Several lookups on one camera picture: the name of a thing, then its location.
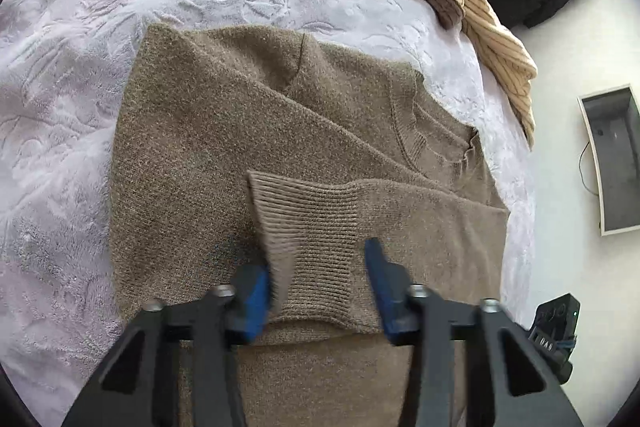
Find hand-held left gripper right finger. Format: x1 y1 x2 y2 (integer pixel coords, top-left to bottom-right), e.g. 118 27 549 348
363 237 586 427

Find lavender embossed blanket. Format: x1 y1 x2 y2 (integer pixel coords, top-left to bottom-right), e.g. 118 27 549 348
0 0 538 427

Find brown knit sweater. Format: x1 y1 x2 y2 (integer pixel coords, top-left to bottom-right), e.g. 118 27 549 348
109 23 511 427

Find thin black cable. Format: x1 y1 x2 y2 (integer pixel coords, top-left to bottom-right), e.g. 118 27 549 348
578 141 601 198

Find white-framed grey box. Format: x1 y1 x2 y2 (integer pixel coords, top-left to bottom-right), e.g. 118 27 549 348
577 84 640 238

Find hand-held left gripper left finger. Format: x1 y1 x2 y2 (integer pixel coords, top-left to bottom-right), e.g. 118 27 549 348
60 263 273 427

